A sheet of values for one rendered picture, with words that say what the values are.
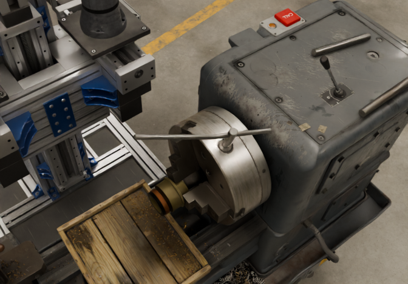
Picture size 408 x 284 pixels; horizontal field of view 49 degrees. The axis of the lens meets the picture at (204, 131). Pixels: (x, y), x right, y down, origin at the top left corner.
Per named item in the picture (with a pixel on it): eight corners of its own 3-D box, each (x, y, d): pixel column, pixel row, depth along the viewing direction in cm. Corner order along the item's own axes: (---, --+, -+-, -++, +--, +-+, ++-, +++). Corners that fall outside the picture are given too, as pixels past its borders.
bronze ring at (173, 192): (172, 165, 120) (143, 184, 117) (193, 189, 116) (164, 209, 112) (173, 182, 128) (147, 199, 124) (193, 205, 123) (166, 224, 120)
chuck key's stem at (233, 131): (226, 145, 115) (237, 126, 105) (227, 153, 114) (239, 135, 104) (217, 146, 115) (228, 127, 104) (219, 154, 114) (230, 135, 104)
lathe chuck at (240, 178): (185, 140, 145) (204, 90, 118) (242, 221, 137) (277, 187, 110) (161, 153, 142) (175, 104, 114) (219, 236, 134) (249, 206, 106)
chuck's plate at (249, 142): (193, 135, 147) (214, 85, 119) (251, 215, 139) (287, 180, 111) (185, 140, 145) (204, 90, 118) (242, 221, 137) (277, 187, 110)
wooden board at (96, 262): (144, 184, 146) (143, 178, 143) (210, 272, 129) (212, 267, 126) (59, 233, 134) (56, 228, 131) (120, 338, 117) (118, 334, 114)
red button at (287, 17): (286, 12, 144) (288, 7, 142) (300, 22, 141) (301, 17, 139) (273, 19, 141) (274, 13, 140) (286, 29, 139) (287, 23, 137)
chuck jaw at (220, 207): (215, 173, 122) (243, 205, 116) (214, 183, 126) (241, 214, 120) (182, 193, 117) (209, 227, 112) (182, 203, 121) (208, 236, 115)
